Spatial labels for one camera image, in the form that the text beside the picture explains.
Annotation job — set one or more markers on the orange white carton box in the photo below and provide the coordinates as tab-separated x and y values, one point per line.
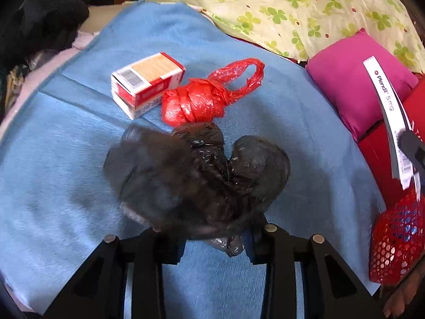
146	73

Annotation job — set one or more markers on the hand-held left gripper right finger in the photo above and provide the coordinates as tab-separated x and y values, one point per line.
257	249

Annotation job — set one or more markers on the pink pillow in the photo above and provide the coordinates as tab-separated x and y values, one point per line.
352	86

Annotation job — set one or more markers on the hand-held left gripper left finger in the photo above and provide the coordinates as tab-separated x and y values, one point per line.
172	251

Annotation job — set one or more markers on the black plastic bag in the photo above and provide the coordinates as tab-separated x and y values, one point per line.
172	179
262	162

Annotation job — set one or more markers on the black clothing pile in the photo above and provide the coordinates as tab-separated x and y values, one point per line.
40	20

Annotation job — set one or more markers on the white medicine box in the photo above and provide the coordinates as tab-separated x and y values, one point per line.
385	106

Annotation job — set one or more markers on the beige mattress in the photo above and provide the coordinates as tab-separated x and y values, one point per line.
99	16

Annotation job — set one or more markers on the clover print quilt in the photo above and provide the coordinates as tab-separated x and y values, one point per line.
282	6

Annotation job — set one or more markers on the red shopping bag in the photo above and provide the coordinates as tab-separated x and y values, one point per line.
375	166

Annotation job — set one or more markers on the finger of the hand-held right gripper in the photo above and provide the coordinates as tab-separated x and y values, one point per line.
413	149

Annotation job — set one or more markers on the knotted red plastic bag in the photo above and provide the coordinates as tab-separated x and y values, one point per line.
192	103

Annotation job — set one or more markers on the blue blanket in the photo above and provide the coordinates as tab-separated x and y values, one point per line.
66	172

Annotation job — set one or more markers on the person's right forearm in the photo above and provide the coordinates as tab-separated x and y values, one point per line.
408	295

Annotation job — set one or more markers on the red mesh basket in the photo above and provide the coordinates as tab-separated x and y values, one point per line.
391	249

